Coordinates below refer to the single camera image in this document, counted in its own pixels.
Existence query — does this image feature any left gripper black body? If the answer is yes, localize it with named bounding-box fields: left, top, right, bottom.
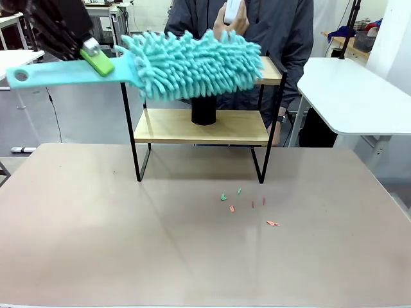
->
left=24, top=0, right=94, bottom=62

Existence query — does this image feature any teal chenille duster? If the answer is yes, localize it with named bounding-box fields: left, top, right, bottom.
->
left=5, top=28, right=265, bottom=103

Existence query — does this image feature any white bottle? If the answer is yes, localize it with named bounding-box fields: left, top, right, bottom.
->
left=223, top=0, right=244, bottom=25

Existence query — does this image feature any person's left forearm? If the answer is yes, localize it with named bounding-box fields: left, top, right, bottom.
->
left=278, top=54, right=314, bottom=119

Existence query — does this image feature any person's right hand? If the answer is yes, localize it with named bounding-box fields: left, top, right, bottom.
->
left=213, top=3, right=250, bottom=43

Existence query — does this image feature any white background desk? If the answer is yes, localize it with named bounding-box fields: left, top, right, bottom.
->
left=85, top=2, right=130, bottom=52

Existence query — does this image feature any white background table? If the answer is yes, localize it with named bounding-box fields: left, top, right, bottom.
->
left=0, top=48, right=46, bottom=81

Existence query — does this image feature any black cylinder container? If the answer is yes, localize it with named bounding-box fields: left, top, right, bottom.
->
left=191, top=96, right=218, bottom=126

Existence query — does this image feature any person in dark jacket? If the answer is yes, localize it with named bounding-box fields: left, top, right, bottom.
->
left=163, top=0, right=314, bottom=147

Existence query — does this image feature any blue cloth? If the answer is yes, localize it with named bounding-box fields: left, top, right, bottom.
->
left=327, top=18, right=383, bottom=43

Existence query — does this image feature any black tripod pole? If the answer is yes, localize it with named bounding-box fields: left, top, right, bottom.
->
left=338, top=0, right=361, bottom=60

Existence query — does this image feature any wooden workbench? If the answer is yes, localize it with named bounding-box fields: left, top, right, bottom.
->
left=320, top=30, right=371, bottom=61

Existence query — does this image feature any black hanging cable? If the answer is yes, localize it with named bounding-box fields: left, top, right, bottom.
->
left=46, top=87, right=64, bottom=144

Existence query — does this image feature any wood shelf with black frame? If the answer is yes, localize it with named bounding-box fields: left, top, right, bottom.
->
left=120, top=56, right=288, bottom=184

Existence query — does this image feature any grey wire basket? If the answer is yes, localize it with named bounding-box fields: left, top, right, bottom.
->
left=353, top=30, right=377, bottom=52

